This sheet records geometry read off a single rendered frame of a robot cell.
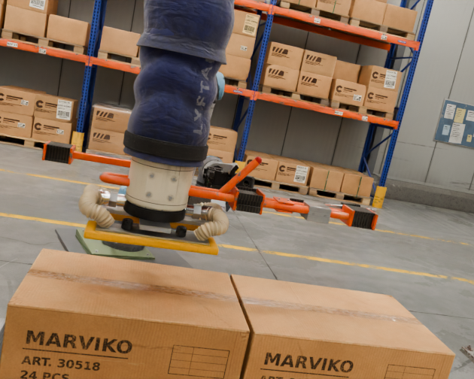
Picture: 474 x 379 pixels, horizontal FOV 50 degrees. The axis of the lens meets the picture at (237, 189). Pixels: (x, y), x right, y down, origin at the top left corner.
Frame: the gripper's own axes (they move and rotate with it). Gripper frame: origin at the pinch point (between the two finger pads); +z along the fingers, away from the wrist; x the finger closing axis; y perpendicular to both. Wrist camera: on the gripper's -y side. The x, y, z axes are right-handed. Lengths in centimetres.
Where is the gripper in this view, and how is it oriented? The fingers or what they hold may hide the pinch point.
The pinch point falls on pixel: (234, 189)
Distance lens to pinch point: 156.0
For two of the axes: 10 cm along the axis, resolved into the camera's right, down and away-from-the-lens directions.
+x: 2.0, -9.6, -1.8
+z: 2.0, 2.2, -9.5
